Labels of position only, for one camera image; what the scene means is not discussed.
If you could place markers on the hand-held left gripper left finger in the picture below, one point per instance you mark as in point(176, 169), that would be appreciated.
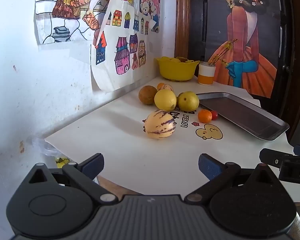
point(94, 165)

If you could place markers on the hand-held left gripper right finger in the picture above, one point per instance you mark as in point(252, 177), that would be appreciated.
point(210, 166)

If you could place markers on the metal tray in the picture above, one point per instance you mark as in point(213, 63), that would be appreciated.
point(242, 116)

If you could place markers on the large striped pepino melon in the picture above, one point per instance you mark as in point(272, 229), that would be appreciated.
point(160, 124)

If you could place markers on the yellow lemon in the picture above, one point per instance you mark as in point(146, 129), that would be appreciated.
point(165, 100)

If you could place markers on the large round brown fruit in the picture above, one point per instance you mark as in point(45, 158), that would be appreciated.
point(147, 95)

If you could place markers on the small striped pepino melon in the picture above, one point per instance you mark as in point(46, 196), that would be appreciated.
point(168, 87)

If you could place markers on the white printed table cover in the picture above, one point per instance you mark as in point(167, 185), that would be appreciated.
point(130, 155)

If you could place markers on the red cherry tomato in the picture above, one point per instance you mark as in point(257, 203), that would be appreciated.
point(215, 115)

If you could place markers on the clear plastic bag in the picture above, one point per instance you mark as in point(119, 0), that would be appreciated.
point(43, 146)

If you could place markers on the yellow-green lemon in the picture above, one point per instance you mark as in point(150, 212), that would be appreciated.
point(189, 101)

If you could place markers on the white and orange cup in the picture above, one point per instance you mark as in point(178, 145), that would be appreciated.
point(206, 75)

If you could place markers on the small mandarin orange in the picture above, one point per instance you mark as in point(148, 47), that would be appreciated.
point(160, 86)

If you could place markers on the dark door panel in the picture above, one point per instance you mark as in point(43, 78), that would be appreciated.
point(287, 55)

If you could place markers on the yellow plastic bowl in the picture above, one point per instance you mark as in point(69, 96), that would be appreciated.
point(177, 70)

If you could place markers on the brown fruit in bowl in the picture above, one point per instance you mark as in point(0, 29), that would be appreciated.
point(182, 59)

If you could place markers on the colourful houses drawing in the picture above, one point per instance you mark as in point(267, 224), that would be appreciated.
point(120, 55)

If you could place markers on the yellow flower twigs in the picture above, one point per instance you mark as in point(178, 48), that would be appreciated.
point(222, 53)

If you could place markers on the orange dress girl poster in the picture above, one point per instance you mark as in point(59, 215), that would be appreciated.
point(247, 42)

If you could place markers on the coloured figures drawing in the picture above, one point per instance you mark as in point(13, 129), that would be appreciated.
point(72, 10)

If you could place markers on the wooden frame post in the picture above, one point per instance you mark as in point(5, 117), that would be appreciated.
point(182, 17)

